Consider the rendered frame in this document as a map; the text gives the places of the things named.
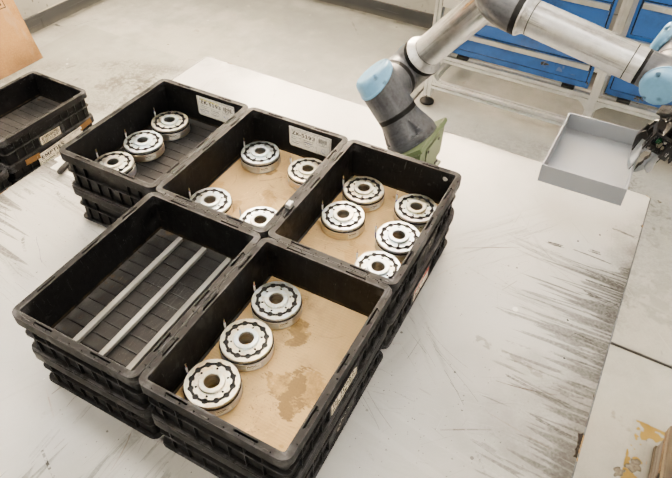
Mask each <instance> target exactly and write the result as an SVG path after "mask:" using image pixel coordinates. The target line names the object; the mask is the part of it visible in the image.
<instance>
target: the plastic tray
mask: <svg viewBox="0 0 672 478"><path fill-rule="evenodd" d="M639 131H640V130H636V129H632V128H628V127H624V126H620V125H617V124H613V123H609V122H605V121H601V120H598V119H594V118H590V117H586V116H582V115H579V114H575V113H571V112H569V114H568V116H567V117H566V119H565V121H564V123H563V125H562V127H561V129H560V131H559V133H558V135H557V136H556V138H555V140H554V142H553V144H552V146H551V148H550V150H549V152H548V154H547V155H546V157H545V159H544V161H543V163H542V166H541V169H540V173H539V176H538V181H541V182H544V183H548V184H551V185H554V186H557V187H561V188H564V189H567V190H570V191H573V192H577V193H580V194H583V195H586V196H590V197H593V198H596V199H599V200H603V201H606V202H609V203H612V204H615V205H619V206H621V204H622V201H623V199H624V197H625V194H626V192H627V189H628V186H629V183H630V180H631V177H632V174H633V172H634V169H635V166H636V163H637V160H638V159H636V161H635V163H634V165H633V166H632V167H631V168H630V169H627V161H628V157H629V154H630V151H631V148H632V145H633V142H634V139H635V136H636V134H637V133H638V132H639Z"/></svg>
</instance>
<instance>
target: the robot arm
mask: <svg viewBox="0 0 672 478"><path fill-rule="evenodd" d="M489 22H490V23H491V24H492V25H494V26H496V27H497V28H499V29H501V30H503V31H504V32H507V33H509V34H511V35H513V36H516V35H518V34H523V35H525V36H528V37H530V38H532V39H534V40H536V41H539V42H541V43H543V44H545V45H547V46H550V47H552V48H554V49H556V50H558V51H561V52H563V53H565V54H567V55H569V56H571V57H574V58H576V59H578V60H580V61H582V62H585V63H587V64H589V65H591V66H593V67H596V68H598V69H600V70H602V71H604V72H606V73H609V74H611V75H613V76H615V77H617V78H620V79H622V80H624V81H626V82H628V83H631V84H633V85H635V86H637V87H639V93H640V95H641V96H642V98H643V99H644V100H645V101H646V102H648V103H650V104H653V105H661V107H660V108H659V110H658V111H657V113H656V114H657V115H659V116H660V118H659V119H654V122H653V123H651V124H650V125H649V124H648V123H647V124H646V126H645V127H643V128H642V129H641V130H640V131H639V132H638V133H637V134H636V136H635V139H634V142H633V145H632V148H631V151H630V154H629V157H628V161H627V169H630V168H631V167H632V166H633V165H634V163H635V161H636V159H638V158H639V157H640V154H641V153H642V152H644V151H646V150H647V149H648V150H651V153H650V154H649V155H647V156H645V157H644V159H643V160H642V161H641V162H638V164H637V165H636V166H635V169H634V172H637V171H641V170H644V169H645V171H646V173H649V172H650V171H651V170H652V169H653V167H654V165H655V164H656V163H657V162H658V161H659V160H660V159H661V160H663V161H666V160H668V164H669V163H670V162H671V161H672V105H664V104H667V103H670V102H672V22H669V23H668V24H666V26H665V27H664V28H663V29H662V30H661V31H660V33H659V34H658V35H657V37H656V38H655V39H654V41H653V42H652V43H651V45H650V46H649V47H647V46H644V45H642V44H640V43H637V42H635V41H633V40H631V39H628V38H626V37H624V36H621V35H619V34H617V33H615V32H612V31H610V30H608V29H605V28H603V27H601V26H599V25H596V24H594V23H592V22H589V21H587V20H585V19H583V18H580V17H578V16H576V15H573V14H571V13H569V12H567V11H564V10H562V9H560V8H557V7H555V6H553V5H550V4H548V3H546V2H544V1H541V0H462V1H461V2H460V3H458V4H457V5H456V6H455V7H454V8H453V9H452V10H451V11H449V12H448V13H447V14H446V15H445V16H444V17H443V18H442V19H440V20H439V21H438V22H437V23H436V24H435V25H434V26H433V27H431V28H430V29H429V30H428V31H427V32H426V33H425V34H424V35H422V36H415V37H412V38H411V39H410V40H409V41H408V42H406V43H405V44H404V45H402V46H401V47H400V48H399V49H398V51H396V52H395V53H394V54H393V55H392V56H391V57H390V58H389V59H382V60H380V61H378V62H376V63H375V64H373V65H372V66H371V67H370V68H369V69H367V70H366V71H365V72H364V73H363V74H362V75H361V76H360V78H359V79H358V81H357V83H356V87H357V90H358V92H359V93H360V96H361V98H362V100H364V102H365V103H366V105H367V106H368V108H369V109H370V111H371V113H372V114H373V116H374V117H375V119H376V120H377V122H378V123H379V125H380V127H381V128H382V131H383V135H384V138H385V142H386V146H387V149H388V150H390V151H393V152H396V153H399V154H402V153H404V152H407V151H409V150H411V149H412V148H414V147H416V146H417V145H419V144H420V143H422V142H423V141H425V140H426V139H427V138H428V137H429V136H430V135H431V134H432V133H433V132H434V131H435V130H436V127H437V126H436V124H435V122H434V121H433V119H432V118H430V117H429V116H428V115H427V114H426V113H425V112H423V111H422V110H421V109H420V108H419V107H418V106H417V105H416V103H415V102H414V100H413V98H412V97H411V95H410V94H411V93H412V92H413V91H414V90H415V89H416V88H417V87H418V86H419V85H420V84H422V83H423V82H424V81H425V80H426V79H428V78H429V77H430V76H431V75H433V74H434V73H435V72H437V71H438V69H439V68H440V64H441V61H442V60H443V59H444V58H445V57H447V56H448V55H449V54H450V53H452V52H453V51H454V50H455V49H457V48H458V47H459V46H460V45H462V44H463V43H464V42H465V41H467V40H468V39H469V38H470V37H472V36H473V35H474V34H475V33H477V32H478V31H479V30H480V29H482V28H483V27H484V26H485V25H487V24H488V23H489Z"/></svg>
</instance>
